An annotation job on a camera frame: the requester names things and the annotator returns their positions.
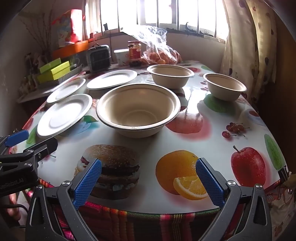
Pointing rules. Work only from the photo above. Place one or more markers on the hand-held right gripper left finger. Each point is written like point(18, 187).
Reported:
point(89, 183)

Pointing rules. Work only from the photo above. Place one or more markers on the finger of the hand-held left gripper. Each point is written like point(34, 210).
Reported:
point(17, 137)
point(44, 148)

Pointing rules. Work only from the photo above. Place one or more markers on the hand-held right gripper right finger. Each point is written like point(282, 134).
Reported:
point(209, 185)

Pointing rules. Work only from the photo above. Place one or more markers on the white paper plate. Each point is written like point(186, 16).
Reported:
point(62, 115)
point(111, 78)
point(67, 90)

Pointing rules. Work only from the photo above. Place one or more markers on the beige paper bowl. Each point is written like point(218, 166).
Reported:
point(138, 109)
point(171, 71)
point(224, 85)

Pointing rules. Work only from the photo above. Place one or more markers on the grey side shelf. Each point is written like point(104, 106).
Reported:
point(34, 92)

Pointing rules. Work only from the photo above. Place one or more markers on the red plaid cloth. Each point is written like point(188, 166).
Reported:
point(138, 224)

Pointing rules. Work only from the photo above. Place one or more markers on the black binder clip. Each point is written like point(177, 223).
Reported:
point(284, 172)

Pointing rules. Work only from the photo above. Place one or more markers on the white ribbed tray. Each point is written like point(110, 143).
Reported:
point(69, 75)

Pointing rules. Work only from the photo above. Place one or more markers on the dried branches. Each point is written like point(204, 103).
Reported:
point(45, 49)

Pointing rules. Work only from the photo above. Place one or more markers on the orange tray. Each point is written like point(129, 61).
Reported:
point(74, 47)

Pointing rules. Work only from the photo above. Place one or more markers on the small grey desk heater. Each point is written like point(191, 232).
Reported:
point(99, 58)

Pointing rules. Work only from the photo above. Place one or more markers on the white cup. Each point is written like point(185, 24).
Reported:
point(121, 58)

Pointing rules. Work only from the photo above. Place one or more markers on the red gift bag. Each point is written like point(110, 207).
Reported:
point(74, 25)

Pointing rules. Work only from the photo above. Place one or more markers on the red label glass jar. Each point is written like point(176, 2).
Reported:
point(134, 53)

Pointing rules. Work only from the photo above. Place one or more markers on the plastic bag of oranges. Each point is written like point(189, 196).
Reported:
point(161, 58)

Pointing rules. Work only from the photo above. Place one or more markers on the small black sill object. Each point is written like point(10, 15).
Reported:
point(106, 26)

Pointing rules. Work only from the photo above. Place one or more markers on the heart printed curtain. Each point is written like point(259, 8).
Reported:
point(249, 46)

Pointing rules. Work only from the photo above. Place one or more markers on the black window latch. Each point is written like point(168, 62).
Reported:
point(187, 26)

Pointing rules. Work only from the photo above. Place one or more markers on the window with metal bars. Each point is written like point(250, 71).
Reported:
point(161, 11)

